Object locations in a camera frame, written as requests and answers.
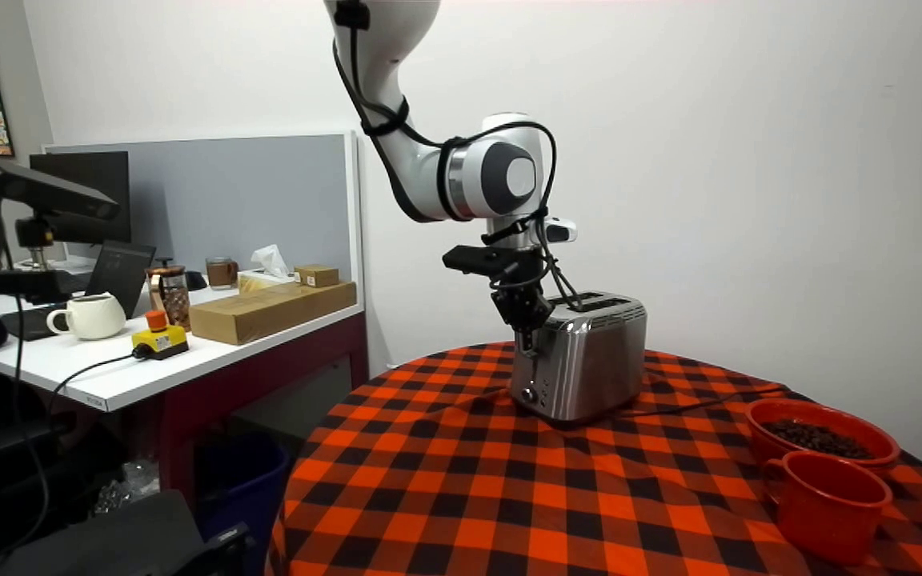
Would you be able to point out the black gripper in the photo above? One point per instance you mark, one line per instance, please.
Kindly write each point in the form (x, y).
(520, 273)

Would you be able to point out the silver two-slot toaster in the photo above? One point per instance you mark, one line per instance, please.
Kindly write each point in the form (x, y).
(592, 363)

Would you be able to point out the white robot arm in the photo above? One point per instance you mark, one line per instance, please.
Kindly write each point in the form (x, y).
(417, 162)

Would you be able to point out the red black checkered tablecloth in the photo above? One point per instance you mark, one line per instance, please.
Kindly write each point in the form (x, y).
(547, 492)

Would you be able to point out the small cardboard box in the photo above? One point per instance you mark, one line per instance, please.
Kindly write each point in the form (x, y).
(319, 276)

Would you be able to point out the flat cardboard box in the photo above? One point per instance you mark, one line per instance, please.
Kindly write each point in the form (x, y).
(269, 313)

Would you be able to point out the tissue box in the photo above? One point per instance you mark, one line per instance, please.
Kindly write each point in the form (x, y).
(267, 276)

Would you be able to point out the small brown box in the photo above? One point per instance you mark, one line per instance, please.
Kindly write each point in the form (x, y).
(224, 273)

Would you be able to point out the grey desk partition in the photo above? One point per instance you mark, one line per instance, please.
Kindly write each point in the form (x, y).
(237, 194)

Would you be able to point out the dark coffee beans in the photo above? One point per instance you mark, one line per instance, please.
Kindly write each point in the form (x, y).
(815, 436)

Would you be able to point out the blue bin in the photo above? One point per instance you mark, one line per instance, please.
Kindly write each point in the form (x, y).
(243, 483)

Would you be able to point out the patterned drink can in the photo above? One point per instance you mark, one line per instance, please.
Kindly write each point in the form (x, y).
(171, 295)

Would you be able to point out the yellow emergency stop button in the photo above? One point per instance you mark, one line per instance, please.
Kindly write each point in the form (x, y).
(161, 338)

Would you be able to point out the red bowl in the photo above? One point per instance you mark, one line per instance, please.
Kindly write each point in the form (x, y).
(866, 427)

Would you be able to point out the red mug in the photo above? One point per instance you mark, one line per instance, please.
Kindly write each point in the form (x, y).
(830, 511)

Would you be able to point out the black laptop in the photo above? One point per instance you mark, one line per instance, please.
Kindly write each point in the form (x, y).
(121, 276)

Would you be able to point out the white teapot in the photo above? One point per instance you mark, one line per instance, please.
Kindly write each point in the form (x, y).
(92, 318)

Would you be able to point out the white top desk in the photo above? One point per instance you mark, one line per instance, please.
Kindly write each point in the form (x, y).
(89, 374)

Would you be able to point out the black computer monitor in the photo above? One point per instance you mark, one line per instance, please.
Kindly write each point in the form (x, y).
(82, 188)

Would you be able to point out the black case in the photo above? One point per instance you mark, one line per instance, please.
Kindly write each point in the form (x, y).
(121, 540)

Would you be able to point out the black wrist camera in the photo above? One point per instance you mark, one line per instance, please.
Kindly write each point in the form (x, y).
(471, 260)

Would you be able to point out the black camera stand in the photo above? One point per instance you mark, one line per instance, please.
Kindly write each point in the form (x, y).
(15, 185)

